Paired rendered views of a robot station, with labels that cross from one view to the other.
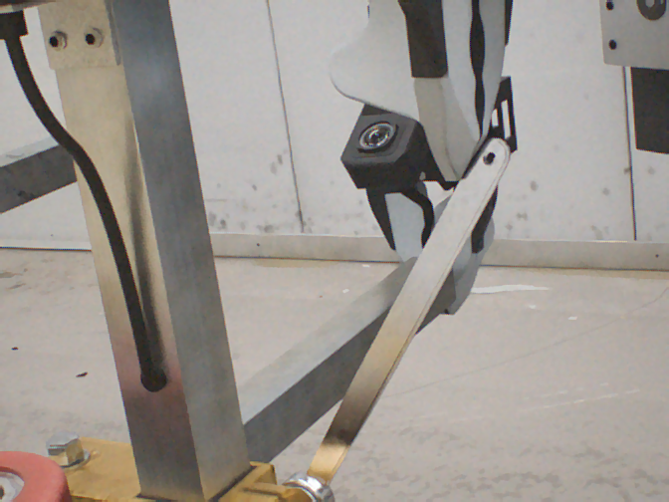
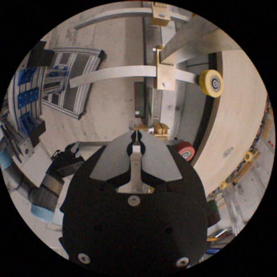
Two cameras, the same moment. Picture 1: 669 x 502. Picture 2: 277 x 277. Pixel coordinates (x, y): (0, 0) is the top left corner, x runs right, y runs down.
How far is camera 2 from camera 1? 48 cm
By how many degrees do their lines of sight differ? 57
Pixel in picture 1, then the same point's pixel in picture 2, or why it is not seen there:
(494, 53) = (118, 144)
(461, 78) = (154, 141)
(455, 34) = (160, 153)
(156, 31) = not seen: hidden behind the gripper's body
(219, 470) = (163, 138)
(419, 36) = (178, 159)
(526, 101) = (37, 161)
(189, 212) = not seen: hidden behind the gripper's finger
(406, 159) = (81, 160)
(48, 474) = (181, 151)
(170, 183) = not seen: hidden behind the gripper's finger
